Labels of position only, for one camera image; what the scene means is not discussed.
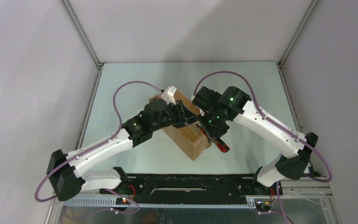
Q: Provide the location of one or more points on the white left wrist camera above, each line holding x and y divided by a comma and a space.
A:
168, 95

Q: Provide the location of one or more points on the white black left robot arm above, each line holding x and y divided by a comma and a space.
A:
67, 172

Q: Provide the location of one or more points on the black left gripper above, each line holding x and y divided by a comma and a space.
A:
190, 117

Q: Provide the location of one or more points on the red black utility knife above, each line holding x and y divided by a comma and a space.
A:
220, 144

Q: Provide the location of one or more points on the aluminium left corner post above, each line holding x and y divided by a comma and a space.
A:
68, 8

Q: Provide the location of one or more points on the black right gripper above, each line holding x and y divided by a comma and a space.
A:
215, 133

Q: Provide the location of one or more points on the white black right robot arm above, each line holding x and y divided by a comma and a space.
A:
295, 150

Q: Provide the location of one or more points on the brown cardboard express box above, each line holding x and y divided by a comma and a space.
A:
189, 139

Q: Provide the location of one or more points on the aluminium right corner post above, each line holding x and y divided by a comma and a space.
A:
308, 14

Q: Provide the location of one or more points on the aluminium corner post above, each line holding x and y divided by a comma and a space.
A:
68, 8
308, 14

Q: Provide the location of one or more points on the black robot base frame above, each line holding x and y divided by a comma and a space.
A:
186, 191

